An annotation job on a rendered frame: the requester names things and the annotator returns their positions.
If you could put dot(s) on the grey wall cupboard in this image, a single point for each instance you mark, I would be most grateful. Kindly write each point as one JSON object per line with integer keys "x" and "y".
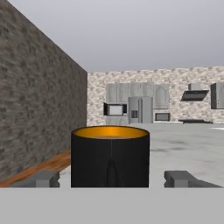
{"x": 217, "y": 95}

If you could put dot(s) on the grey cupboard run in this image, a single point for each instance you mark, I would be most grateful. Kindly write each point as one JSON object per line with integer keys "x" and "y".
{"x": 137, "y": 94}

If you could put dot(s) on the black microwave oven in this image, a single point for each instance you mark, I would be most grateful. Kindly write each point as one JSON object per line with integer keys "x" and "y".
{"x": 115, "y": 109}

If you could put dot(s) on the silver fridge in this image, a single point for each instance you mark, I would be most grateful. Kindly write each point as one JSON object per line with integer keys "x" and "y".
{"x": 140, "y": 110}

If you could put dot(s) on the black cup of tea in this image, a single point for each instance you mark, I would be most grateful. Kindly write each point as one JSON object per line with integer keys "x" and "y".
{"x": 110, "y": 159}

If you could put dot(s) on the silver built-in oven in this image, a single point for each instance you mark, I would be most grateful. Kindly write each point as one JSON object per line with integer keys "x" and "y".
{"x": 162, "y": 116}

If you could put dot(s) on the black hob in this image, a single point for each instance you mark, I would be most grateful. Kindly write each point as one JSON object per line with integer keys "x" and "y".
{"x": 195, "y": 120}

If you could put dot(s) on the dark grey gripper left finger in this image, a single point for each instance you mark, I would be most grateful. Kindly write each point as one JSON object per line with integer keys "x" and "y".
{"x": 43, "y": 178}

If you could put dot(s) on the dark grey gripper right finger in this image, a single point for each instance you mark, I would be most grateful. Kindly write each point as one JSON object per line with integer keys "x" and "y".
{"x": 178, "y": 178}

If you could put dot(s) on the black extractor hood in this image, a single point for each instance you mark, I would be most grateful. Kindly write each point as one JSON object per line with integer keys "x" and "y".
{"x": 194, "y": 94}

